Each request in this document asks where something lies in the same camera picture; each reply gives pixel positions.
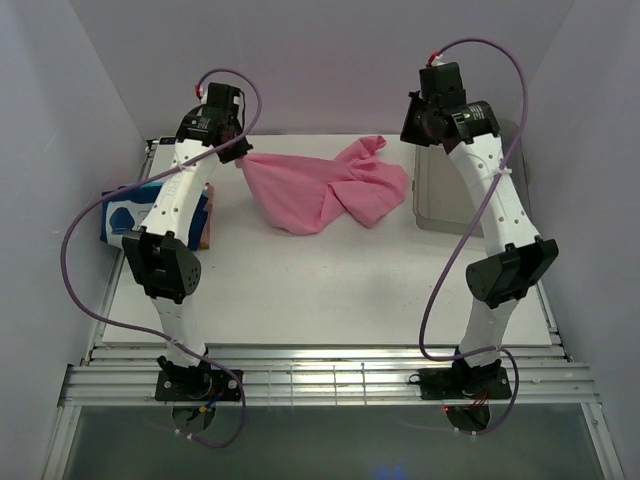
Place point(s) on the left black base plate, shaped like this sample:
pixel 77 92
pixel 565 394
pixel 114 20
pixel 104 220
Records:
pixel 215 385

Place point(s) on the aluminium rail frame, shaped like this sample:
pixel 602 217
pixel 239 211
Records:
pixel 119 375

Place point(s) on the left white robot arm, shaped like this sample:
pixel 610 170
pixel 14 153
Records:
pixel 157 251

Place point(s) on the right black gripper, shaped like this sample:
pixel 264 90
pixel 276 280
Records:
pixel 407 133

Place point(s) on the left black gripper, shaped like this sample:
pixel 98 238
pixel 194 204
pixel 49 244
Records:
pixel 238 152

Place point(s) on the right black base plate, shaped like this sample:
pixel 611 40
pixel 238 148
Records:
pixel 444 384

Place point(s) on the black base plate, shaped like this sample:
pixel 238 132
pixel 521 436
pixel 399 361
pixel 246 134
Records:
pixel 444 384
pixel 215 385

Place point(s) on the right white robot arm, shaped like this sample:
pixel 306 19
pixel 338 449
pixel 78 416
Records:
pixel 516 255

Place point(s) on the pink t shirt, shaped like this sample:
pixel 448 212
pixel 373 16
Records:
pixel 302 195

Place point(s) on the clear plastic bin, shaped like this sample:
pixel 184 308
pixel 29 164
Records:
pixel 441 202

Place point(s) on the folded blue printed t shirt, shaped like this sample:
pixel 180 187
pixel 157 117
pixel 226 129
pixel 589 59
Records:
pixel 126 212

